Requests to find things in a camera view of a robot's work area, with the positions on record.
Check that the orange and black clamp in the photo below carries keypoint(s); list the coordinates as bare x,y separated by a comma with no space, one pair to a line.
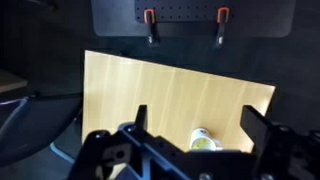
151,28
221,26

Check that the black mesh office chair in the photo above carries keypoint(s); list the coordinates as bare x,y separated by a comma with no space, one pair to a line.
36,126

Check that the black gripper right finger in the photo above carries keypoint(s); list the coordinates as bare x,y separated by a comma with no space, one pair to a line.
254,124

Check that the black perforated mounting board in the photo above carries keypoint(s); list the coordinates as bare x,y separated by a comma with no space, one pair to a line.
181,10

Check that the black pegboard panel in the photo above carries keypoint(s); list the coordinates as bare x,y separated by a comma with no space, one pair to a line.
260,20

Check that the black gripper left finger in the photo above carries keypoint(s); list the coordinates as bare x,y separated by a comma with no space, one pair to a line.
142,117

